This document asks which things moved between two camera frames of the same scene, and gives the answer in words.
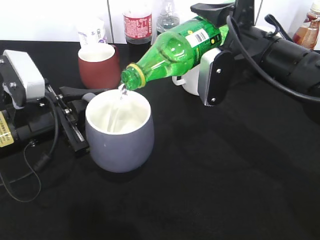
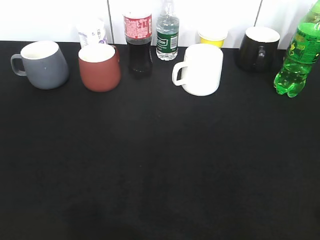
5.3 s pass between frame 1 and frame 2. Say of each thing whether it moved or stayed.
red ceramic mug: stayed
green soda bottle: moved
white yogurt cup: stayed
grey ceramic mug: moved
